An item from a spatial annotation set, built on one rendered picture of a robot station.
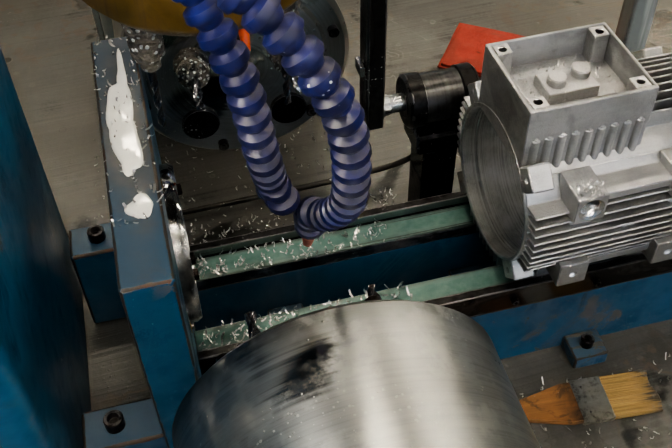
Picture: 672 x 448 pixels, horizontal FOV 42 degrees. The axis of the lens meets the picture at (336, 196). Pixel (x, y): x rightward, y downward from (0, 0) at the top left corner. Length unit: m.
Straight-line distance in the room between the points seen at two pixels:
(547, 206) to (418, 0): 0.74
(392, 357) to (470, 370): 0.06
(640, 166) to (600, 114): 0.08
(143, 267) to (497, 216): 0.43
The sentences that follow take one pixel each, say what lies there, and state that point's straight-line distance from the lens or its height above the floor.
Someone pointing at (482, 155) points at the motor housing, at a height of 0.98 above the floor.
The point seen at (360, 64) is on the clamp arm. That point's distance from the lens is 0.90.
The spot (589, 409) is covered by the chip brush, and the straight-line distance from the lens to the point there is 0.99.
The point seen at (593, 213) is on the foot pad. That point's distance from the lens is 0.81.
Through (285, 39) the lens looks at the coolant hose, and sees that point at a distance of 0.41.
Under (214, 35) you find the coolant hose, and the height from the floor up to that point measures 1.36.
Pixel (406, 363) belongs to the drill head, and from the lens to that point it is 0.56.
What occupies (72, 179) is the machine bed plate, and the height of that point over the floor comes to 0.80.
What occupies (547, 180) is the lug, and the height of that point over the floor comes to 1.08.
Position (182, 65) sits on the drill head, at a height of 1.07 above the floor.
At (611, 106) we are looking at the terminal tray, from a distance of 0.80.
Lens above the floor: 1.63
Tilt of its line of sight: 46 degrees down
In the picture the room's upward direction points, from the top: 1 degrees counter-clockwise
